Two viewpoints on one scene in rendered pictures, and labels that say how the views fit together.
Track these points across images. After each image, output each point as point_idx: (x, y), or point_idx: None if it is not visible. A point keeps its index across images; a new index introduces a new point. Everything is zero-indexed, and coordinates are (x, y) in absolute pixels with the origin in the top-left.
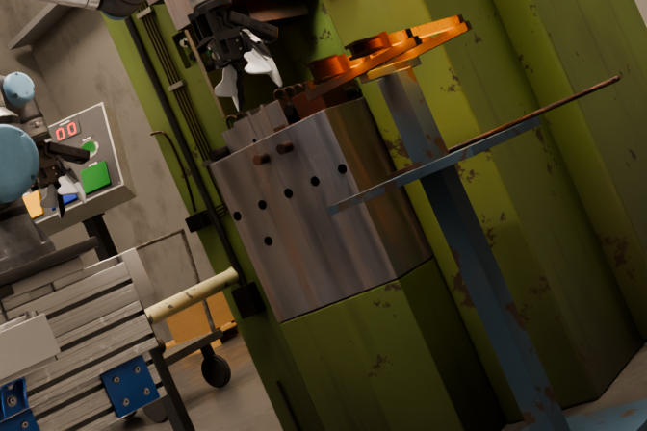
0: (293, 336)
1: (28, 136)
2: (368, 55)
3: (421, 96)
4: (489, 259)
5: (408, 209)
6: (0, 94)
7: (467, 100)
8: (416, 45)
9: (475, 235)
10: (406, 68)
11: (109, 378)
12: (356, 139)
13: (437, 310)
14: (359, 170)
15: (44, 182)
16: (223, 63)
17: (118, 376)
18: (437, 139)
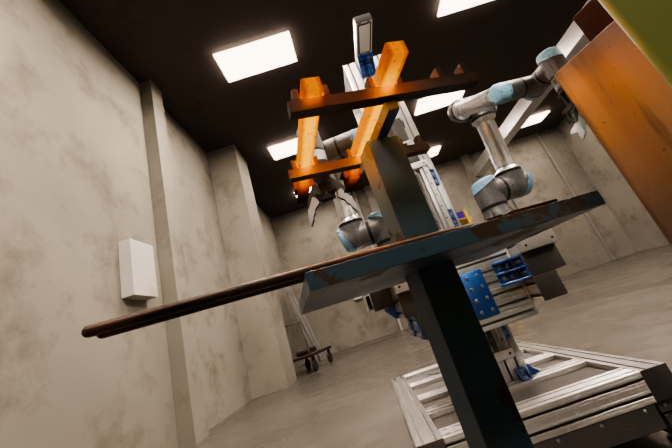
0: None
1: (338, 235)
2: (307, 192)
3: (378, 179)
4: (476, 439)
5: None
6: (341, 214)
7: (610, 10)
8: (291, 182)
9: (452, 387)
10: (364, 148)
11: (413, 319)
12: (640, 78)
13: None
14: (636, 143)
15: (570, 122)
16: (323, 203)
17: (414, 321)
18: (398, 237)
